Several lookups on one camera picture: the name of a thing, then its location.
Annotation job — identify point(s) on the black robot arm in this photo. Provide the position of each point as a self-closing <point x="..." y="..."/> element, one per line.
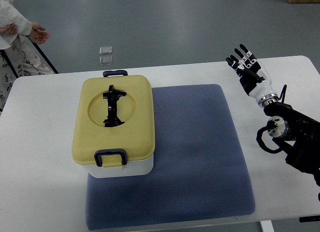
<point x="295" y="134"/>

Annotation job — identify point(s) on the black lid handle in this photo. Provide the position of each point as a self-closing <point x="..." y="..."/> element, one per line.
<point x="112" y="96"/>

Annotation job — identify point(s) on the white storage box base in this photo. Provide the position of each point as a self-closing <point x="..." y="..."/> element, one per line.
<point x="133" y="168"/>

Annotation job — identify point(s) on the person in white clothes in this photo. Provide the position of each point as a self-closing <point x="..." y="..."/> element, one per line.
<point x="17" y="58"/>

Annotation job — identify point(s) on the blue latch clip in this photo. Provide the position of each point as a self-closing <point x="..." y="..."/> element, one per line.
<point x="98" y="156"/>
<point x="109" y="73"/>

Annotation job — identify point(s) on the blue rear latch clip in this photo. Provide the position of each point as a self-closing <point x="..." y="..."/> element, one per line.
<point x="109" y="73"/>

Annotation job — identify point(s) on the yellow storage box lid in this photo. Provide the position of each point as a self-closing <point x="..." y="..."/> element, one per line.
<point x="136" y="136"/>

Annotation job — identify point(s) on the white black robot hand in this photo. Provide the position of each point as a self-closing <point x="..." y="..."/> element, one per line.
<point x="253" y="77"/>

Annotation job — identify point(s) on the upper metal floor plate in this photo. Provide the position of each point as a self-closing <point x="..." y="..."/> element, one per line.
<point x="105" y="50"/>

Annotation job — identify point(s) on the blue front latch clip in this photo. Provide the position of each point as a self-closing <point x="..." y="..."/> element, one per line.
<point x="98" y="156"/>

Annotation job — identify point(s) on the blue fabric cushion mat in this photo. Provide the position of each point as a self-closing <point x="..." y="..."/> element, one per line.
<point x="199" y="169"/>

